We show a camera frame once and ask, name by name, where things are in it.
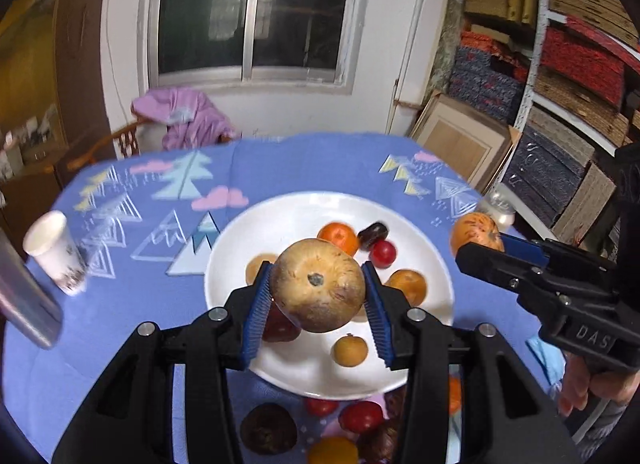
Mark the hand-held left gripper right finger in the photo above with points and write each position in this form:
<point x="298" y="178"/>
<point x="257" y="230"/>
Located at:
<point x="377" y="324"/>

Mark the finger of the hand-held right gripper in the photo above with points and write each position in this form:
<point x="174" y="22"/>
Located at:
<point x="495" y="264"/>
<point x="525" y="249"/>

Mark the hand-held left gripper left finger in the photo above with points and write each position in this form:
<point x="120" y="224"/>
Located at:
<point x="255" y="324"/>

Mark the dark red plum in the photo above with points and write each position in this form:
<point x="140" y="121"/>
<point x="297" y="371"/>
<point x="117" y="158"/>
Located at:
<point x="280" y="329"/>

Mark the small round tan fruit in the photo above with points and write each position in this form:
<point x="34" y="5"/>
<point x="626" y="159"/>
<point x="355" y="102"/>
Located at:
<point x="350" y="350"/>

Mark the speckled orange passion fruit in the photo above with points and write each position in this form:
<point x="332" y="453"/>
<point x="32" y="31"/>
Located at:
<point x="475" y="231"/>
<point x="409" y="286"/>

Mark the red tomato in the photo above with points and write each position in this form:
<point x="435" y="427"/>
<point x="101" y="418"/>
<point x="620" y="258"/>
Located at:
<point x="384" y="254"/>
<point x="361" y="416"/>
<point x="321" y="406"/>

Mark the dark brown wrinkled passion fruit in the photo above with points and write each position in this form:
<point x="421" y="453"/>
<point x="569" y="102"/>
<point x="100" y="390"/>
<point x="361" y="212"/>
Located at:
<point x="380" y="444"/>
<point x="395" y="404"/>
<point x="268" y="429"/>

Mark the smooth dark purple passion fruit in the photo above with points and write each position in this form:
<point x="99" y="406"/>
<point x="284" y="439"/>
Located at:
<point x="371" y="235"/>

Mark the orange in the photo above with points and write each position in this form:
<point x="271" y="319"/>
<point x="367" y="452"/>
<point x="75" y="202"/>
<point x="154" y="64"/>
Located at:
<point x="454" y="394"/>
<point x="340" y="236"/>

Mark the white oval plate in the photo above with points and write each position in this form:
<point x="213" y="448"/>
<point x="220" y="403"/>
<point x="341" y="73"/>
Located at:
<point x="300" y="214"/>

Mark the person's right hand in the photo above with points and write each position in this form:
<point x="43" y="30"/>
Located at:
<point x="575" y="389"/>

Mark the white drink can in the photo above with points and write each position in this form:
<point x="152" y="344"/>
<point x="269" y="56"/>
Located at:
<point x="500" y="214"/>

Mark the blue face mask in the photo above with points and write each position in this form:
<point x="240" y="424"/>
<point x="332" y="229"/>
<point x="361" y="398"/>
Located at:
<point x="547" y="359"/>

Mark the leaning brown woven box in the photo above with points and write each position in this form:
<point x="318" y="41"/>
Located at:
<point x="587" y="204"/>

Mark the stack of dark embossed boxes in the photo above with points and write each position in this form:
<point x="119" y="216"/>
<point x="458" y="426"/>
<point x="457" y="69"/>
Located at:
<point x="550" y="173"/>

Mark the blue printed tablecloth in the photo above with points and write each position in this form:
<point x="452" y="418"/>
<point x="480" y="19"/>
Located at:
<point x="150" y="304"/>

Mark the stack of blue patterned boxes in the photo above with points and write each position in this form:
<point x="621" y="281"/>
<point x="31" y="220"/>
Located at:
<point x="485" y="88"/>

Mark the white metal shelf rack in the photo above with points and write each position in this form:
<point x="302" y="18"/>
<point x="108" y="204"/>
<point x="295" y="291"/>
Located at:
<point x="537" y="68"/>

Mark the stack of red boxes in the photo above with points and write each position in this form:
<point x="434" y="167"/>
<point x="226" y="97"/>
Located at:
<point x="585" y="63"/>

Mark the pile of red-orange patterned boxes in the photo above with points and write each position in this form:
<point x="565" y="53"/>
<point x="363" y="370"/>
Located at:
<point x="492" y="51"/>

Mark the white paper cup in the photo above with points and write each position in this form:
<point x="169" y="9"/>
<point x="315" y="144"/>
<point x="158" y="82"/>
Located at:
<point x="52" y="254"/>

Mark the green patterned panel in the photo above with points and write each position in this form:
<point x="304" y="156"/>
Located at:
<point x="442" y="48"/>

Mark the purple cloth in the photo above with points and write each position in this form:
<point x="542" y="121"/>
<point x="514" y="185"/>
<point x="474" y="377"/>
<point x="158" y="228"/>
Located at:
<point x="185" y="113"/>

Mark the wooden chair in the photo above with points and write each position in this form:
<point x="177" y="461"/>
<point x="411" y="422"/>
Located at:
<point x="127" y="141"/>

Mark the stainless steel bottle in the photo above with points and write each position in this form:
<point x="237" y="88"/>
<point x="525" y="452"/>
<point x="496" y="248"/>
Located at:
<point x="25" y="304"/>

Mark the sliding window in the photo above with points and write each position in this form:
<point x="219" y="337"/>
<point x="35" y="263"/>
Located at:
<point x="210" y="3"/>

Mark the wooden glass-front cabinet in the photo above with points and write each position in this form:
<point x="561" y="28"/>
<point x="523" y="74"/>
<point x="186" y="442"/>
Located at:
<point x="75" y="43"/>

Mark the wooden picture frame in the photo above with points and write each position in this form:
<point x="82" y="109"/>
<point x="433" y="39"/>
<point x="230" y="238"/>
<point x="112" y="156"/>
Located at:
<point x="465" y="143"/>

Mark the white wall pipe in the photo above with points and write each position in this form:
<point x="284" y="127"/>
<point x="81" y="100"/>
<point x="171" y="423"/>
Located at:
<point x="407" y="53"/>

